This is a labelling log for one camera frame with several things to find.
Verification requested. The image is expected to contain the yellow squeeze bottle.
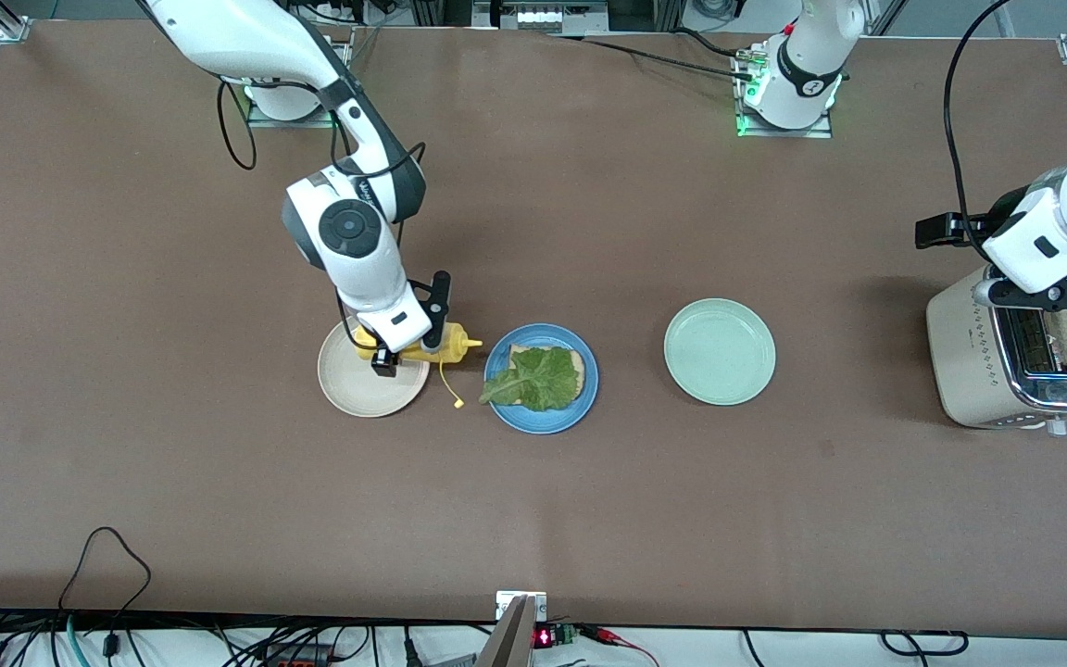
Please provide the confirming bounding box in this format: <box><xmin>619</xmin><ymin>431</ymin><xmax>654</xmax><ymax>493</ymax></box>
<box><xmin>351</xmin><ymin>320</ymin><xmax>484</xmax><ymax>410</ymax></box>

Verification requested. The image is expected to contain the green lettuce leaf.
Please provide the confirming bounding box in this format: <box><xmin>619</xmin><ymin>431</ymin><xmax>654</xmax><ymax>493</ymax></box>
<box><xmin>478</xmin><ymin>345</ymin><xmax>581</xmax><ymax>413</ymax></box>

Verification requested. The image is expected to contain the beige plate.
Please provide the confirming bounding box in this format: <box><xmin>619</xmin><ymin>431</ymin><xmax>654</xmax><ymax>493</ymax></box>
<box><xmin>317</xmin><ymin>315</ymin><xmax>432</xmax><ymax>419</ymax></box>

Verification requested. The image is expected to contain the blue plate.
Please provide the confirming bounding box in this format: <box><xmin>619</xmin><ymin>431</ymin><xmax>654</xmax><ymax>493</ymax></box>
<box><xmin>483</xmin><ymin>322</ymin><xmax>600</xmax><ymax>435</ymax></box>

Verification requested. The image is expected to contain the pale green plate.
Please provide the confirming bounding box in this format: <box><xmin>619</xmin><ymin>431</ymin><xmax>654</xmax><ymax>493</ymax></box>
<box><xmin>663</xmin><ymin>297</ymin><xmax>777</xmax><ymax>407</ymax></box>

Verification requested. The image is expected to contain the cream toaster with chrome top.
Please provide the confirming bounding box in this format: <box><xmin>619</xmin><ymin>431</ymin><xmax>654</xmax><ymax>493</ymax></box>
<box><xmin>925</xmin><ymin>257</ymin><xmax>1067</xmax><ymax>436</ymax></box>

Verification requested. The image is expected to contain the lit electronics box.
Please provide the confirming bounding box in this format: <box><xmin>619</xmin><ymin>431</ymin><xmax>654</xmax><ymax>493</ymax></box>
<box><xmin>471</xmin><ymin>0</ymin><xmax>610</xmax><ymax>33</ymax></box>

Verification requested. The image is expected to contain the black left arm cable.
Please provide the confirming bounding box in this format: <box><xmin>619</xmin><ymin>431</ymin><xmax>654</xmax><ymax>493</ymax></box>
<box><xmin>944</xmin><ymin>0</ymin><xmax>1016</xmax><ymax>233</ymax></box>

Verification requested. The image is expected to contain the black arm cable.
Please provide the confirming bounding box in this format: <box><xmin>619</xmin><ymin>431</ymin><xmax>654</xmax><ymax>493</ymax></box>
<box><xmin>944</xmin><ymin>0</ymin><xmax>1016</xmax><ymax>233</ymax></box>
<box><xmin>217</xmin><ymin>79</ymin><xmax>428</xmax><ymax>321</ymax></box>

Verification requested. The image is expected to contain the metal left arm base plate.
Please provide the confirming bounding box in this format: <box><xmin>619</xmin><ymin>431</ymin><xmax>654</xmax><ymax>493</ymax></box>
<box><xmin>734</xmin><ymin>42</ymin><xmax>834</xmax><ymax>140</ymax></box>

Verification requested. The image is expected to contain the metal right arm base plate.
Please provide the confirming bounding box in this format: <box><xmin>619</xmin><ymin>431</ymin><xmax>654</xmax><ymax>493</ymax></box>
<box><xmin>246</xmin><ymin>88</ymin><xmax>354</xmax><ymax>129</ymax></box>

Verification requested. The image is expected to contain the white table edge bracket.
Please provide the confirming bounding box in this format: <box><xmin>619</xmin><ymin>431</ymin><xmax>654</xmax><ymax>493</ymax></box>
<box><xmin>496</xmin><ymin>590</ymin><xmax>548</xmax><ymax>622</ymax></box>

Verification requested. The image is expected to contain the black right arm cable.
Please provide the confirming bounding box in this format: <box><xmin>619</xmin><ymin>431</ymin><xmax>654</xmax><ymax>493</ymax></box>
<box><xmin>217</xmin><ymin>79</ymin><xmax>428</xmax><ymax>321</ymax></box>

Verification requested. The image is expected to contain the grey camera pole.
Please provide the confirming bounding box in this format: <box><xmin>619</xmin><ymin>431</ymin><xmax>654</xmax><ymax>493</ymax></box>
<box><xmin>476</xmin><ymin>595</ymin><xmax>539</xmax><ymax>667</ymax></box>

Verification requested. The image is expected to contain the black cable lying on table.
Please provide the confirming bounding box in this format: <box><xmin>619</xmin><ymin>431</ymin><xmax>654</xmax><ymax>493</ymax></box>
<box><xmin>547</xmin><ymin>28</ymin><xmax>761</xmax><ymax>84</ymax></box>

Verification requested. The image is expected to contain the black looped cable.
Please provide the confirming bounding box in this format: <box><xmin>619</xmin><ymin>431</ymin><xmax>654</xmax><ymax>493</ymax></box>
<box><xmin>58</xmin><ymin>526</ymin><xmax>153</xmax><ymax>617</ymax></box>

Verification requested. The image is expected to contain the red clip wire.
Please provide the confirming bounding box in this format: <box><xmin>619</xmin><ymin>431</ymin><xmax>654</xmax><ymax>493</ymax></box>
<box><xmin>578</xmin><ymin>624</ymin><xmax>662</xmax><ymax>667</ymax></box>

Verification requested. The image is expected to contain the black coiled cable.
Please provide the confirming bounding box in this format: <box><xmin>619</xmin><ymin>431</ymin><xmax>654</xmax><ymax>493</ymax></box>
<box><xmin>879</xmin><ymin>630</ymin><xmax>970</xmax><ymax>657</ymax></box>

